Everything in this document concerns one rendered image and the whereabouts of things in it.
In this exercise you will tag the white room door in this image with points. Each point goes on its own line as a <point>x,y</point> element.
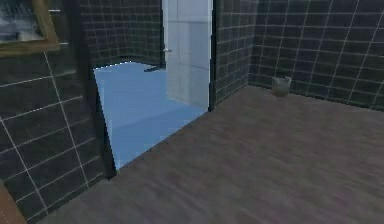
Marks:
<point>188,50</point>

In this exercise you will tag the brown wooden furniture corner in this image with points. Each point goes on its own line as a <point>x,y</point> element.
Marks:
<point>7,208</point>

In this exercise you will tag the gold framed wall picture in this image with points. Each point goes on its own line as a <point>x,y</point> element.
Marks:
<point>20,23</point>

